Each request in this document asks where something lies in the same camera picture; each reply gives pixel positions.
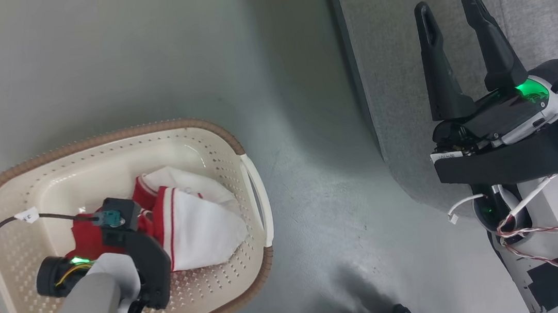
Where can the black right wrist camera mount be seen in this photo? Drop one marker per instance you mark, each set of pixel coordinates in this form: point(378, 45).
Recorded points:
point(528, 159)

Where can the grey fabric sofa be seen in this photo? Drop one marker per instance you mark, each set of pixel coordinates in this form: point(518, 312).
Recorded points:
point(396, 87)

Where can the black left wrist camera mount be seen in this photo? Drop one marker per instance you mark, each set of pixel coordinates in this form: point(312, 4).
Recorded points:
point(145, 264)

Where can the cream perforated laundry basket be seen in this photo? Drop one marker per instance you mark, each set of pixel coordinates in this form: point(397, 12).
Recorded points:
point(83, 166)

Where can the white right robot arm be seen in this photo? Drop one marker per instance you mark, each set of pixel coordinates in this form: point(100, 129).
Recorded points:
point(555, 272)

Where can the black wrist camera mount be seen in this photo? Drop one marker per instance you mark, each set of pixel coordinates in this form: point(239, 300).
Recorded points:
point(528, 159)
point(145, 264)

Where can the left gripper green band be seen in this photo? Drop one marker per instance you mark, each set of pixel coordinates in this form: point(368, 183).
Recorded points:
point(58, 278)

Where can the red and white jersey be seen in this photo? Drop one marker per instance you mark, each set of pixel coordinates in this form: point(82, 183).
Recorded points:
point(198, 227)

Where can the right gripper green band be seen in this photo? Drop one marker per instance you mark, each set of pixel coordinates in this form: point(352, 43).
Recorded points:
point(513, 116)

